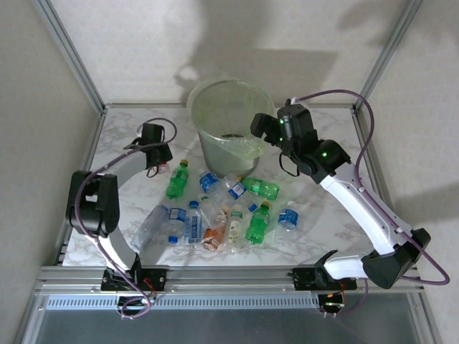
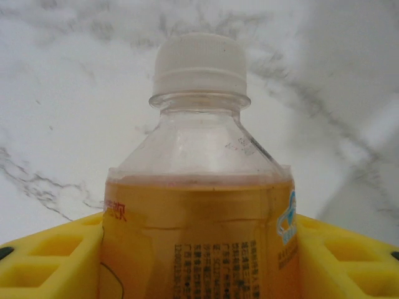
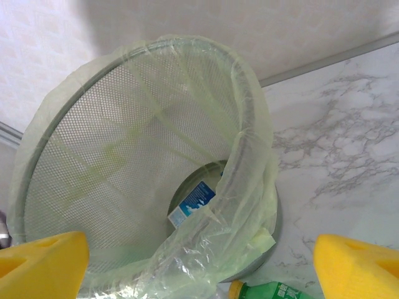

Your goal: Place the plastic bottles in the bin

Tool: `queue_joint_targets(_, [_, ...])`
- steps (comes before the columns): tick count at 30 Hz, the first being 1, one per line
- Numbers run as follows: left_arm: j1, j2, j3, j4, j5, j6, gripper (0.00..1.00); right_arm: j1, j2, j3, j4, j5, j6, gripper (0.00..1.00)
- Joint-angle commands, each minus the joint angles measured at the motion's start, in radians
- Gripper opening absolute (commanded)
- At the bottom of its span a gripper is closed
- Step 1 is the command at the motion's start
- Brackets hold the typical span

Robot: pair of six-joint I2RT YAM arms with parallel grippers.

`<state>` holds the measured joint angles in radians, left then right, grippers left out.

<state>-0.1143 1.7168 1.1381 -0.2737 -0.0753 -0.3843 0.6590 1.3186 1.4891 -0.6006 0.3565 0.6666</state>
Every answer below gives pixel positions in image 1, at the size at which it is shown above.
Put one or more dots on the green plastic bottle yellow cap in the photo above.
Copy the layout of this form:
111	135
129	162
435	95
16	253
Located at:
263	188
258	224
177	182

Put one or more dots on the clear bottle dark blue label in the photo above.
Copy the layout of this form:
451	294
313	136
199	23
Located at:
209	182

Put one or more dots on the large crushed clear bottle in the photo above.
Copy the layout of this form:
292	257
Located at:
148	225

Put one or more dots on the crushed clear bottle blue cap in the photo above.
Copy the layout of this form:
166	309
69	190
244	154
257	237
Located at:
235	190

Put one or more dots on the tall bottle blue white label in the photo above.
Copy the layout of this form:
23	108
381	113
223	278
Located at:
193	225

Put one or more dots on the clear bottle green cap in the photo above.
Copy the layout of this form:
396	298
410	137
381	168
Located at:
211	211

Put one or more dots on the bottle with orange label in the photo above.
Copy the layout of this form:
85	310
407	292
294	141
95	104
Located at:
213	238

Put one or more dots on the bottle white label green cap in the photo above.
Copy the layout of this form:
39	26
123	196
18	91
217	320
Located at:
235	229

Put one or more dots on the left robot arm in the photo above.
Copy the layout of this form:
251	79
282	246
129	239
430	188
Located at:
95	211

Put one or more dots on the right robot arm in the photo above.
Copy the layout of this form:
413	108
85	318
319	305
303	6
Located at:
358	204

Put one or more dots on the translucent trash bin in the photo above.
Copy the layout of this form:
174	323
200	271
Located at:
222	161

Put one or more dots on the small lit circuit board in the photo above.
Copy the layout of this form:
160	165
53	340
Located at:
331	304
138	302

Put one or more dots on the grey metal panel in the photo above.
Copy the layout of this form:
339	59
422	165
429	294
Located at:
229	328

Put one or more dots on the aluminium frame rail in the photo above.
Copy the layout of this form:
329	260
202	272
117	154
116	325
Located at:
361	129
92	143
150	105

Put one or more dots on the aluminium frame post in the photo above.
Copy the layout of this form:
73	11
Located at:
426	322
388	53
70	53
28	322

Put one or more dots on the wide aluminium mounting rail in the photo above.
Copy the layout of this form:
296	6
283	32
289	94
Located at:
229	277

